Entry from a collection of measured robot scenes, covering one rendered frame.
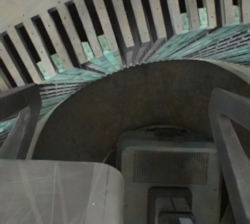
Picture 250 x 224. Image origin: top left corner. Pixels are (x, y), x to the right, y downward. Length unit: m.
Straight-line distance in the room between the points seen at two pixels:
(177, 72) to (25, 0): 1.14
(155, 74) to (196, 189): 0.65
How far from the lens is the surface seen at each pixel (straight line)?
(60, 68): 0.32
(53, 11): 0.34
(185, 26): 0.33
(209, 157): 1.20
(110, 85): 1.36
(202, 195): 1.26
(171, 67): 1.39
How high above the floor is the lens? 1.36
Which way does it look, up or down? 85 degrees down
